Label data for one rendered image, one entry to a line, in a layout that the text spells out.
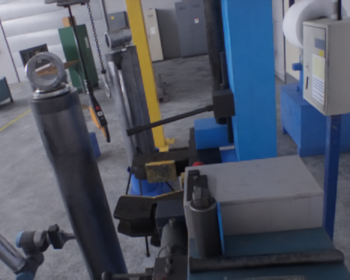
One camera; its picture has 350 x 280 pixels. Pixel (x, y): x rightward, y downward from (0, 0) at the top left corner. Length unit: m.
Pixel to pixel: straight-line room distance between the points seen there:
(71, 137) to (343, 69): 1.22
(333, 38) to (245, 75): 0.44
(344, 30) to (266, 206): 0.85
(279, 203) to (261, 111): 0.44
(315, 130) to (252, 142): 2.29
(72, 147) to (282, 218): 0.91
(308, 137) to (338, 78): 2.10
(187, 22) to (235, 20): 10.20
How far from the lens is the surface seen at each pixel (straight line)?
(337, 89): 1.54
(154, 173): 1.62
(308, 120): 3.51
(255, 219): 0.99
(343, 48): 1.51
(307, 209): 1.00
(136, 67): 2.95
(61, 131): 1.39
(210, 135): 1.48
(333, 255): 0.93
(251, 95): 1.25
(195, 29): 11.39
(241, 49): 1.20
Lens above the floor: 1.73
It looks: 22 degrees down
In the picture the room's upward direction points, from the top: 10 degrees counter-clockwise
